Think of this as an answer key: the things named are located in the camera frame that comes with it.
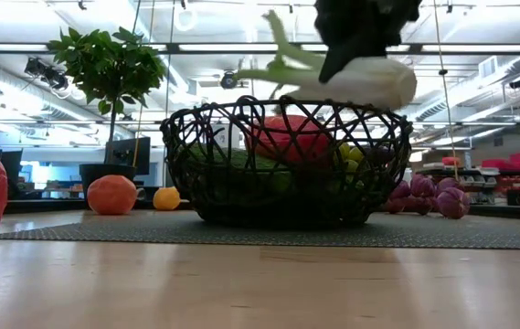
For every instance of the purple grapes bunch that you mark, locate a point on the purple grapes bunch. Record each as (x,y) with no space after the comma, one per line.
(451,203)

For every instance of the grey woven placemat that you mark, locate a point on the grey woven placemat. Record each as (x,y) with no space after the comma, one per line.
(104,233)

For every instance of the grey storage shelf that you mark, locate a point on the grey storage shelf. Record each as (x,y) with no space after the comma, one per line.
(465,183)

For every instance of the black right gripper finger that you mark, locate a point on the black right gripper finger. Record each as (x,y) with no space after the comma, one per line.
(339,61)

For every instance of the wrinkled orange fruit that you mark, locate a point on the wrinkled orange fruit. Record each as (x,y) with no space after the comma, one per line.
(112,195)

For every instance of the green grape bunch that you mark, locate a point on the green grape bunch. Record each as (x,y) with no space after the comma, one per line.
(351,154)

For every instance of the red storage bin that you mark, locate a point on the red storage bin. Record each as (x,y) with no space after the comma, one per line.
(511,161)
(451,161)

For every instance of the dark purple eggplant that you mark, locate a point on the dark purple eggplant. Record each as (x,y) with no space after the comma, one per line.
(378,155)

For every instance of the green leafy plant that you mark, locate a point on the green leafy plant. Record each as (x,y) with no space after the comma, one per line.
(104,68)

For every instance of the black computer monitor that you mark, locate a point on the black computer monitor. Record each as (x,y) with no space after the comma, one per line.
(10,166)
(127,153)

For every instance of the long green cucumber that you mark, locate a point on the long green cucumber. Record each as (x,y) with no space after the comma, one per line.
(236,160)

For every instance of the white green leek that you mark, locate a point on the white green leek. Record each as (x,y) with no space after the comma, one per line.
(369,84)

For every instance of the red orange mango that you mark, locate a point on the red orange mango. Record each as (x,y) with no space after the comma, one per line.
(287,137)

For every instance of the black plant pot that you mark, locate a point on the black plant pot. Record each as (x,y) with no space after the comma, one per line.
(104,170)

